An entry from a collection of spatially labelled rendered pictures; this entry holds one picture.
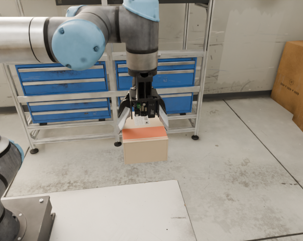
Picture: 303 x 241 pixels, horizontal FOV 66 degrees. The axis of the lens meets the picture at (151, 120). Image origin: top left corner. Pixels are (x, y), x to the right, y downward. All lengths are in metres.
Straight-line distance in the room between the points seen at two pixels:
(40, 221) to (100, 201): 0.25
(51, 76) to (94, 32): 1.78
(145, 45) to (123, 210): 0.67
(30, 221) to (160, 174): 1.38
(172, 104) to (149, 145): 1.67
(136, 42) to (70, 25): 0.18
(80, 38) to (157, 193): 0.78
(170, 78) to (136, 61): 1.63
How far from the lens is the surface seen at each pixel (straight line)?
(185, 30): 2.75
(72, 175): 2.21
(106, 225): 0.96
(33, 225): 0.90
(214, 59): 3.20
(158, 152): 0.64
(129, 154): 0.63
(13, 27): 0.45
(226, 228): 1.85
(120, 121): 0.64
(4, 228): 0.86
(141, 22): 0.51
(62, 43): 0.39
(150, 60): 0.54
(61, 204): 1.06
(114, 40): 0.54
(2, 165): 0.83
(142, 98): 0.56
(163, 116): 0.65
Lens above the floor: 1.48
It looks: 32 degrees down
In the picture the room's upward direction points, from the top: straight up
